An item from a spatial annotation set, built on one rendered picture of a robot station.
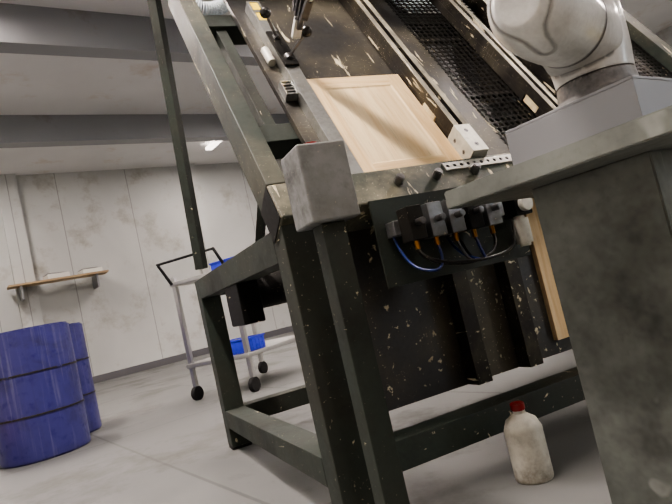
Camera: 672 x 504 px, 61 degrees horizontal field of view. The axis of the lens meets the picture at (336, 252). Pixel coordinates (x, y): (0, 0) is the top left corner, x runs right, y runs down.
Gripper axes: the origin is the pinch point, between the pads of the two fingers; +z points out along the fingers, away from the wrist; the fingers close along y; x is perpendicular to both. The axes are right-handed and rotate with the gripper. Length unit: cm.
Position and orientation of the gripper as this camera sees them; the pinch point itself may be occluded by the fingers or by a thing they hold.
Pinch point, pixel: (297, 27)
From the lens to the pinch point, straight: 197.0
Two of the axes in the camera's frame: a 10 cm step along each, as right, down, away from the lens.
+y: 3.9, 7.5, -5.3
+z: -2.2, 6.4, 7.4
